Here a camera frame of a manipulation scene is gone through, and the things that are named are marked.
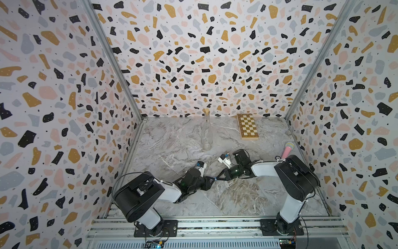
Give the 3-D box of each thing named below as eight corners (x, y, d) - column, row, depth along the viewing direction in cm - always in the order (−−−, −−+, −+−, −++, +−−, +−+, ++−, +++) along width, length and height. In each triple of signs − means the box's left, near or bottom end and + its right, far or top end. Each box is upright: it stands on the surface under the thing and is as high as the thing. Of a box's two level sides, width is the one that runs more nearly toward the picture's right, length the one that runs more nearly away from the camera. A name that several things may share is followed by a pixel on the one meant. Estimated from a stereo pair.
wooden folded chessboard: (240, 139, 112) (241, 136, 109) (236, 116, 127) (237, 113, 125) (257, 139, 112) (259, 137, 109) (251, 116, 128) (252, 113, 125)
